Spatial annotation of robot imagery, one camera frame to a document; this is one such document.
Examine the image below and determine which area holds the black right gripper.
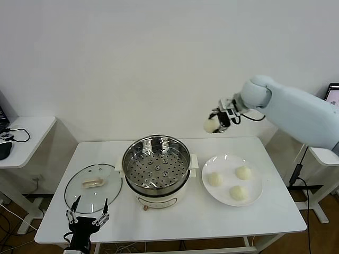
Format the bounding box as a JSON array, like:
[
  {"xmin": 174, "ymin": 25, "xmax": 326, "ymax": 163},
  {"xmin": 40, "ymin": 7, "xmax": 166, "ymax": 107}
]
[{"xmin": 208, "ymin": 107, "xmax": 235, "ymax": 134}]

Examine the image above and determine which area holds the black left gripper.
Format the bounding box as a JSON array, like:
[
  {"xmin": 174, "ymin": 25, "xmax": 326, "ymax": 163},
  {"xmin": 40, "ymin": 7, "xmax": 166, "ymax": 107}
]
[{"xmin": 66, "ymin": 196, "xmax": 110, "ymax": 249}]

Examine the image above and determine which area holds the white steamed baozi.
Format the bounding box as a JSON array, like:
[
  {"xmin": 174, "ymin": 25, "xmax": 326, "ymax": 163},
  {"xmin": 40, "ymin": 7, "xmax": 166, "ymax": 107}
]
[
  {"xmin": 203, "ymin": 118, "xmax": 222, "ymax": 134},
  {"xmin": 235, "ymin": 166, "xmax": 253, "ymax": 180},
  {"xmin": 207, "ymin": 172, "xmax": 224, "ymax": 187},
  {"xmin": 229, "ymin": 185, "xmax": 249, "ymax": 202}
]

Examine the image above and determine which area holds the round glass pot lid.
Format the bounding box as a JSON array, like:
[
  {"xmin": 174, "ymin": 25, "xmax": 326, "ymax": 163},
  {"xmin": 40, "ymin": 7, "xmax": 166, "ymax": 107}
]
[{"xmin": 64, "ymin": 163, "xmax": 123, "ymax": 214}]

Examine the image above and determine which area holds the perforated steel steamer basket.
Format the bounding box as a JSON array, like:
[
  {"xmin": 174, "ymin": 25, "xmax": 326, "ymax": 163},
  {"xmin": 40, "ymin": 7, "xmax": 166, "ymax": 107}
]
[{"xmin": 122, "ymin": 135, "xmax": 191, "ymax": 195}]

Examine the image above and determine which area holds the cream electric cooker base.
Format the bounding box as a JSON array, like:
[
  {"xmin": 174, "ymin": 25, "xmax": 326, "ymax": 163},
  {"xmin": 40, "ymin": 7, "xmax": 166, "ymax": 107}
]
[{"xmin": 114, "ymin": 153, "xmax": 199, "ymax": 212}]

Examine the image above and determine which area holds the round white plate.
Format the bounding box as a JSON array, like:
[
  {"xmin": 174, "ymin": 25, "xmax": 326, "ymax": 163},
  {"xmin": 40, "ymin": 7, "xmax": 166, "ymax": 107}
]
[{"xmin": 201, "ymin": 155, "xmax": 264, "ymax": 207}]

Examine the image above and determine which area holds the white side table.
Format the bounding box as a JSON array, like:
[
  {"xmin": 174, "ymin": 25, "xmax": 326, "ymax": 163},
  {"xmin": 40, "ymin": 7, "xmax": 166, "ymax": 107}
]
[
  {"xmin": 291, "ymin": 147, "xmax": 339, "ymax": 225},
  {"xmin": 0, "ymin": 115, "xmax": 57, "ymax": 235}
]

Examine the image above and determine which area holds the white rectangular table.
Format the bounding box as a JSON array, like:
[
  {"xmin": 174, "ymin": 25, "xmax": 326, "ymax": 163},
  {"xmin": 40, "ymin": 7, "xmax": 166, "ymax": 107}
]
[{"xmin": 34, "ymin": 137, "xmax": 308, "ymax": 254}]

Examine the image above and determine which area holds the black computer mouse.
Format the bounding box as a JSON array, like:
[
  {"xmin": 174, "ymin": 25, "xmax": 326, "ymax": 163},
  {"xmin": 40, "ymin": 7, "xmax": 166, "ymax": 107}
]
[{"xmin": 0, "ymin": 141, "xmax": 13, "ymax": 161}]

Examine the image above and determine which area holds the black floor bar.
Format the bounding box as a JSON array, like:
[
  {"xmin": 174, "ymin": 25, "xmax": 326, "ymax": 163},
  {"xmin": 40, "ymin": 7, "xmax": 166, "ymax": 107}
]
[{"xmin": 287, "ymin": 185, "xmax": 324, "ymax": 190}]

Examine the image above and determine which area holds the open grey laptop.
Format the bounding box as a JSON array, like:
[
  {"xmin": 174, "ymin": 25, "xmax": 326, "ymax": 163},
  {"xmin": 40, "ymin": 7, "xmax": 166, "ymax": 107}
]
[{"xmin": 323, "ymin": 83, "xmax": 339, "ymax": 106}]

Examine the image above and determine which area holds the open black laptop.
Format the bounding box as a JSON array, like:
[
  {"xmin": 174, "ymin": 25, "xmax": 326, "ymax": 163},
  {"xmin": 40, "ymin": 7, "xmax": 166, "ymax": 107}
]
[{"xmin": 0, "ymin": 89, "xmax": 11, "ymax": 133}]

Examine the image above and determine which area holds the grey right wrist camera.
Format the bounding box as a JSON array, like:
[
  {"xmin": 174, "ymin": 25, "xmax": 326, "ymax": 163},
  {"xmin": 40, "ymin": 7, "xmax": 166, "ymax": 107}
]
[{"xmin": 218, "ymin": 98, "xmax": 241, "ymax": 119}]

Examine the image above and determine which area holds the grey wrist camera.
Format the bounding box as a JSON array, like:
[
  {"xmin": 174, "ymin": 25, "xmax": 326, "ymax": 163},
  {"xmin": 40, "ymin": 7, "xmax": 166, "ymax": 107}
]
[
  {"xmin": 218, "ymin": 98, "xmax": 241, "ymax": 119},
  {"xmin": 63, "ymin": 246, "xmax": 91, "ymax": 254}
]

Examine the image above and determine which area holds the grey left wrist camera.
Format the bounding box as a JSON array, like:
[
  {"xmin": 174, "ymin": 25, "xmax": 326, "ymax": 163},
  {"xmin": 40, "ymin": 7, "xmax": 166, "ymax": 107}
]
[{"xmin": 63, "ymin": 246, "xmax": 91, "ymax": 254}]

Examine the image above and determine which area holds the white cable bundle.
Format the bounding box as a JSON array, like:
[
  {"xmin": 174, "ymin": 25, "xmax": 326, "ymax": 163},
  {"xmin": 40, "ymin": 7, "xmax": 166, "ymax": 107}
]
[{"xmin": 102, "ymin": 243, "xmax": 149, "ymax": 254}]

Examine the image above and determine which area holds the white floor cable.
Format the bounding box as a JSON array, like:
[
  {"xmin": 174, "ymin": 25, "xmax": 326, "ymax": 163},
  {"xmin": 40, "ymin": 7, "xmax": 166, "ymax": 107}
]
[{"xmin": 0, "ymin": 202, "xmax": 38, "ymax": 231}]

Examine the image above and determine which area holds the black cable with inline adapter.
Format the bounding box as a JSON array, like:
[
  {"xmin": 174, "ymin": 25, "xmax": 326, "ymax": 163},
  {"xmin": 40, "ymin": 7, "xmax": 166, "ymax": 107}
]
[{"xmin": 289, "ymin": 147, "xmax": 313, "ymax": 254}]

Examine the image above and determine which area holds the black cable with square adapter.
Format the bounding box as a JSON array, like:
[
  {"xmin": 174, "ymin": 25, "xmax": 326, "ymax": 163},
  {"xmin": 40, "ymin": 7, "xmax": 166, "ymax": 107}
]
[{"xmin": 1, "ymin": 128, "xmax": 31, "ymax": 143}]

